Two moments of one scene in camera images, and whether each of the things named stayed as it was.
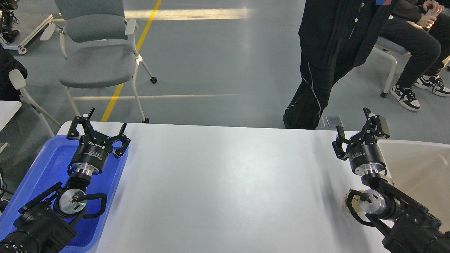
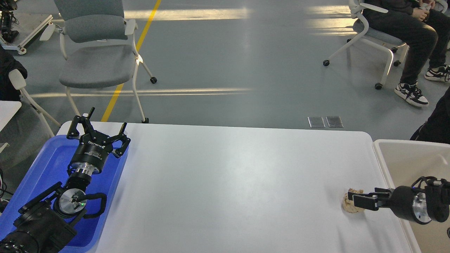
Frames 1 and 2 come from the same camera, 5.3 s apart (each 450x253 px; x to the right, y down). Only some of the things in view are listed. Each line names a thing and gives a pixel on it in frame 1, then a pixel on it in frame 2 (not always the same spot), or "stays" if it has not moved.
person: (335, 35) -> (437, 129)
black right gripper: (365, 156) -> (404, 201)
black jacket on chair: (8, 91) stays
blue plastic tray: (51, 167) stays
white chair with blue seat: (391, 49) -> (357, 10)
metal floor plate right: (334, 121) stays
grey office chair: (97, 46) stays
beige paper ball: (355, 201) stays
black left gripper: (94, 147) stays
